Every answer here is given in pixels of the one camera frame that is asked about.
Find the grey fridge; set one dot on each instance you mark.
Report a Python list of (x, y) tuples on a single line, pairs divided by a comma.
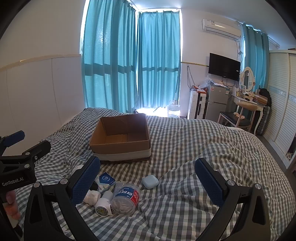
[(217, 104)]

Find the white suitcase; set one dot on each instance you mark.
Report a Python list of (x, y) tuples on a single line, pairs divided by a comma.
[(194, 104)]

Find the narrow teal curtain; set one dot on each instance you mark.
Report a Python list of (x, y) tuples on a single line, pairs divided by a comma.
[(254, 55)]

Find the black wall television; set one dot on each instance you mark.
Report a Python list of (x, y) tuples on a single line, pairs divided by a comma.
[(224, 67)]

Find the white oval mirror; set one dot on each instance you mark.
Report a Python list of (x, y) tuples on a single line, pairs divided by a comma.
[(247, 78)]

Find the clear water jug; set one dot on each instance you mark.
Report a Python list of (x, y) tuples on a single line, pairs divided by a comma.
[(173, 111)]

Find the black bag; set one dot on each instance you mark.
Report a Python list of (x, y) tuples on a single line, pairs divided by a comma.
[(264, 96)]

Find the white vanity table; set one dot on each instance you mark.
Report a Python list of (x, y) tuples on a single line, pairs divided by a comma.
[(247, 103)]

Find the white tissue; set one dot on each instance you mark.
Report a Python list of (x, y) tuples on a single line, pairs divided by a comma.
[(92, 197)]

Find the wide teal curtain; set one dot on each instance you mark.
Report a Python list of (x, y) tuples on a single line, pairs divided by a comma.
[(104, 58)]

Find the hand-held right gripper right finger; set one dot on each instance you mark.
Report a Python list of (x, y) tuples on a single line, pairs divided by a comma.
[(208, 183)]

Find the brown cardboard box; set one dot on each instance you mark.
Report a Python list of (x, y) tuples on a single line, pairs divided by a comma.
[(111, 129)]

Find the clear plastic bottle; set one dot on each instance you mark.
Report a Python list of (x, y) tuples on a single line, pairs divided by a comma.
[(126, 199)]

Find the white air conditioner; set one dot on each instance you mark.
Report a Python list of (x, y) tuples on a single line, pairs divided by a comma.
[(222, 27)]

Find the black seat chair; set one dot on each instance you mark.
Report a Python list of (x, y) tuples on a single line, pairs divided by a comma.
[(235, 120)]

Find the person's left hand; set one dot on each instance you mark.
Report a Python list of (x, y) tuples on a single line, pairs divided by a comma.
[(12, 209)]

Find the small white bottle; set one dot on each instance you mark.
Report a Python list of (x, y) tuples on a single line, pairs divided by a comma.
[(103, 207)]

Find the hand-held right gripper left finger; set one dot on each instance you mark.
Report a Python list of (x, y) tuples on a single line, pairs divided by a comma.
[(85, 180)]

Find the blue tissue pack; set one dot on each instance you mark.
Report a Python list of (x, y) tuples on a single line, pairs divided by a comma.
[(105, 179)]

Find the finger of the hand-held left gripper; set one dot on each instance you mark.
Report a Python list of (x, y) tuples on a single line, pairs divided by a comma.
[(39, 148), (15, 137)]

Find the light blue earbuds case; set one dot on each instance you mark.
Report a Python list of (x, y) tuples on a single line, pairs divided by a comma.
[(149, 182)]

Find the white slatted wardrobe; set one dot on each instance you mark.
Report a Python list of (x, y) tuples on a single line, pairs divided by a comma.
[(282, 104)]

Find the clear plastic bag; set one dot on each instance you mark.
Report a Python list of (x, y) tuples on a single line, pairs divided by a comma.
[(207, 83)]

